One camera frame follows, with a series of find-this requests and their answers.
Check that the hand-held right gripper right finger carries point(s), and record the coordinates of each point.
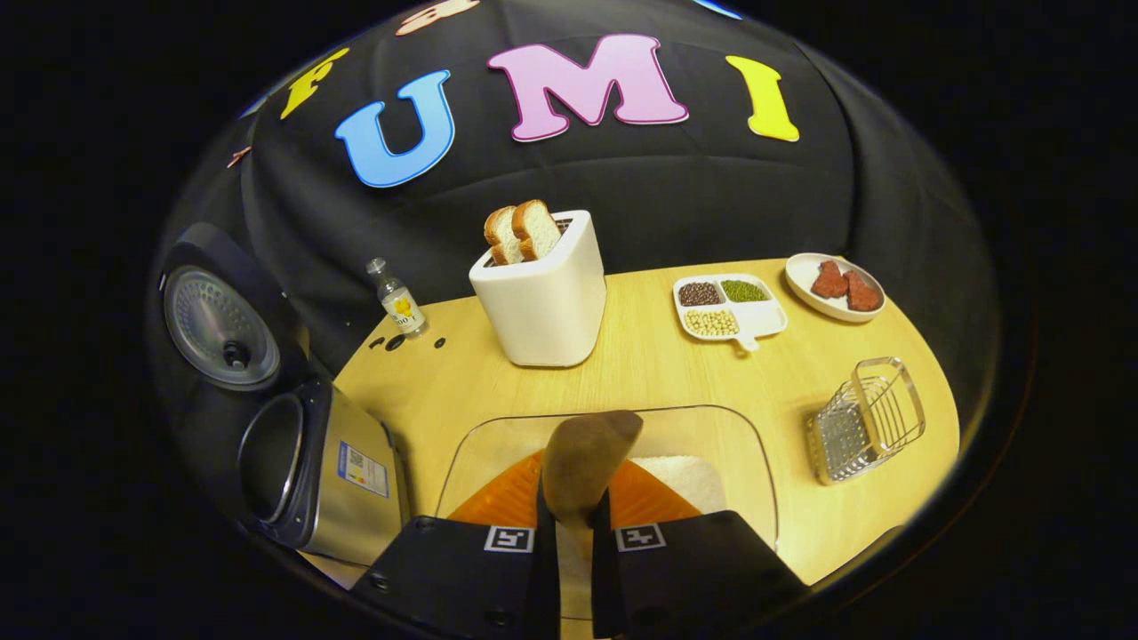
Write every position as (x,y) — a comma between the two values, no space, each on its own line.
(603,578)

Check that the pink cloth clip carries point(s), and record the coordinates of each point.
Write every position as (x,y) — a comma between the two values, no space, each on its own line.
(238,157)

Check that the green beans pile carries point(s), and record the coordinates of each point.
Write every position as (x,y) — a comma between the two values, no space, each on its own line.
(743,291)

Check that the toast bread slice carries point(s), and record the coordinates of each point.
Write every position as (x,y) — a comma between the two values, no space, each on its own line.
(536,229)
(500,238)

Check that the white beans pile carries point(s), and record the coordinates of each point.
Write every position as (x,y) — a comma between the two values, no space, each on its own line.
(711,323)

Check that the dark grey rice cooker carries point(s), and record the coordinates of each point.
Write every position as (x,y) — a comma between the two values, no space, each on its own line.
(356,480)

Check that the black backdrop cloth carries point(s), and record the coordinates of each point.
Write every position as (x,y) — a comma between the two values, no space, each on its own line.
(667,196)

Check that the brown beans pile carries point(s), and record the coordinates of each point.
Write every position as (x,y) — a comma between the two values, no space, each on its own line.
(699,294)

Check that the white toaster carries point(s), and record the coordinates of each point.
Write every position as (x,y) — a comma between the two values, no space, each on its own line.
(547,311)

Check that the red meat piece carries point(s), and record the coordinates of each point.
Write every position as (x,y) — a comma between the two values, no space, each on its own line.
(829,281)
(862,293)

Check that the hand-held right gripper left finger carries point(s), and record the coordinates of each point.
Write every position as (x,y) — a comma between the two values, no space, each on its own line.
(547,578)

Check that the small glass bottle yellow label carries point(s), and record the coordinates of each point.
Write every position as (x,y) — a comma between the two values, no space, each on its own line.
(402,307)

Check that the white divided bean dish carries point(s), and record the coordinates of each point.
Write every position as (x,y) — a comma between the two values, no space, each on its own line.
(765,318)

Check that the wooden spoon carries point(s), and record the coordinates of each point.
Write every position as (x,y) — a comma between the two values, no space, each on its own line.
(587,462)

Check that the clear plastic container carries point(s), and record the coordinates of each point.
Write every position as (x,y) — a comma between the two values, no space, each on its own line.
(711,436)

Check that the white round plate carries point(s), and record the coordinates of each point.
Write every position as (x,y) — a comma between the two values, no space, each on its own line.
(800,271)

